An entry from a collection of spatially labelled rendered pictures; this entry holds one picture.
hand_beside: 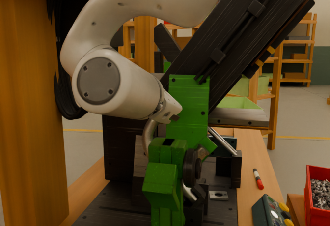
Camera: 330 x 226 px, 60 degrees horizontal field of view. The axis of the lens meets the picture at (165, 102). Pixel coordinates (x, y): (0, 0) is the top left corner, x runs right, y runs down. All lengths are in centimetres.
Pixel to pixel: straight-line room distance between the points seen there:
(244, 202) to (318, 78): 981
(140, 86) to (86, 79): 7
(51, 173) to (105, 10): 50
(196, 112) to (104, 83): 47
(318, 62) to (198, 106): 985
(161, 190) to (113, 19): 29
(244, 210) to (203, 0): 65
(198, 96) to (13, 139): 47
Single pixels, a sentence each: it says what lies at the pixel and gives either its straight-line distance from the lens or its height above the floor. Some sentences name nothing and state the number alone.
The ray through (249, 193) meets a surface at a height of 90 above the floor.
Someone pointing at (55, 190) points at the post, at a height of 98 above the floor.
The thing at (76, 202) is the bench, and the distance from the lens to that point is 97.
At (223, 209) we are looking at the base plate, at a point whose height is 90.
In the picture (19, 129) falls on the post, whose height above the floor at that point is 117.
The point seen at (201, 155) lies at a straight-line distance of 76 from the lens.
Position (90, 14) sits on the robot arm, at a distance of 42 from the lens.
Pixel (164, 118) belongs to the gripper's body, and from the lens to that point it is 53.
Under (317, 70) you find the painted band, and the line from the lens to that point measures 1059.
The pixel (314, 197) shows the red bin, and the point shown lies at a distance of 108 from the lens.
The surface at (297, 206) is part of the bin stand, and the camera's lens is 116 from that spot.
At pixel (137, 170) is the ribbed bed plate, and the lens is 86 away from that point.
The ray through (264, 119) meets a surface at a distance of 93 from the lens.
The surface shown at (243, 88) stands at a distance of 358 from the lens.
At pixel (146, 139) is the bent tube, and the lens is 79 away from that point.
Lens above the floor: 136
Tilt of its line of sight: 12 degrees down
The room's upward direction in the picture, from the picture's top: straight up
